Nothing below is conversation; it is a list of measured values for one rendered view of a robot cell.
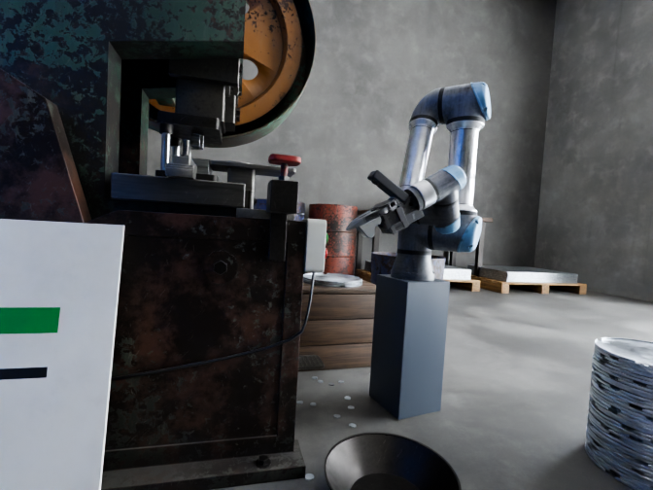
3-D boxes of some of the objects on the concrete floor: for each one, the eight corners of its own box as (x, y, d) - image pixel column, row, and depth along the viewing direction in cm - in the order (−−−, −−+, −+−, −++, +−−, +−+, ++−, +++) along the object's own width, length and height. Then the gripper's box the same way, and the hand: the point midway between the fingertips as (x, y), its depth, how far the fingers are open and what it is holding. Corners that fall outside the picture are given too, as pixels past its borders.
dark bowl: (415, 452, 98) (417, 427, 97) (491, 548, 69) (494, 513, 68) (309, 464, 90) (311, 437, 90) (345, 578, 61) (347, 540, 61)
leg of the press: (296, 449, 96) (315, 115, 92) (305, 478, 85) (326, 100, 81) (-140, 494, 73) (-142, 51, 69) (-207, 542, 62) (-215, 17, 58)
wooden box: (351, 338, 195) (355, 276, 193) (382, 366, 159) (388, 289, 157) (280, 342, 183) (283, 275, 181) (295, 371, 146) (300, 289, 145)
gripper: (430, 215, 93) (362, 253, 89) (413, 215, 102) (351, 250, 98) (418, 186, 92) (348, 222, 88) (401, 188, 101) (338, 222, 96)
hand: (349, 225), depth 93 cm, fingers closed
